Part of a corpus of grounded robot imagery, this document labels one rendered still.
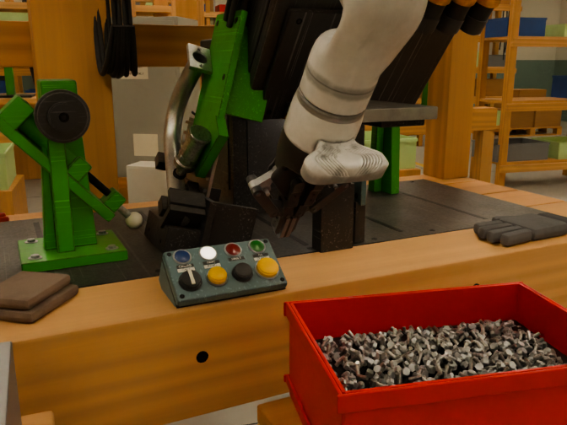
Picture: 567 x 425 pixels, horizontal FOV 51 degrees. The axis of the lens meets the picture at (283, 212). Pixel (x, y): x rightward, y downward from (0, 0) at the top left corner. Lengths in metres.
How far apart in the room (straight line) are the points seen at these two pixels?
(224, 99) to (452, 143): 0.89
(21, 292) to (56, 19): 0.65
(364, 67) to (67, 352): 0.45
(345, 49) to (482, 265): 0.54
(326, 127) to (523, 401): 0.32
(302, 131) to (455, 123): 1.14
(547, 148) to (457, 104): 4.78
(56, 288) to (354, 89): 0.45
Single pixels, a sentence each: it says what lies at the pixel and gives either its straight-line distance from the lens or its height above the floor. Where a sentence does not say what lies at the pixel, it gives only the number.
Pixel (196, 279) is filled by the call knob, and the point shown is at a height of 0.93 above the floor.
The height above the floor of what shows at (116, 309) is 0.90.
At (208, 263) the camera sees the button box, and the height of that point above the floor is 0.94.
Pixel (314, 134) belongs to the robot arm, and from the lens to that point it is 0.59.
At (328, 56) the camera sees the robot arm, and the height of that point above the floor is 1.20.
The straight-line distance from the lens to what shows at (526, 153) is 6.30.
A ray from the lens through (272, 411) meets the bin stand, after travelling 0.73.
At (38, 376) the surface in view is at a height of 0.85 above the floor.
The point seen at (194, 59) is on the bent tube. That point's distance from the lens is 1.02.
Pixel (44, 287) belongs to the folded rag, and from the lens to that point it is 0.78.
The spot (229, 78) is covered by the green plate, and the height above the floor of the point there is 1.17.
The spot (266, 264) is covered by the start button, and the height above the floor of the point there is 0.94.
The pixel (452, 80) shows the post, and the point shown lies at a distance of 1.68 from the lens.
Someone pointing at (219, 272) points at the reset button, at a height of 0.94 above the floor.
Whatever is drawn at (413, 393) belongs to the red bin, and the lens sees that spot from 0.55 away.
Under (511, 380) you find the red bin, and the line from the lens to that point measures 0.60.
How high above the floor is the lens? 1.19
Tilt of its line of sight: 14 degrees down
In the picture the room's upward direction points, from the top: straight up
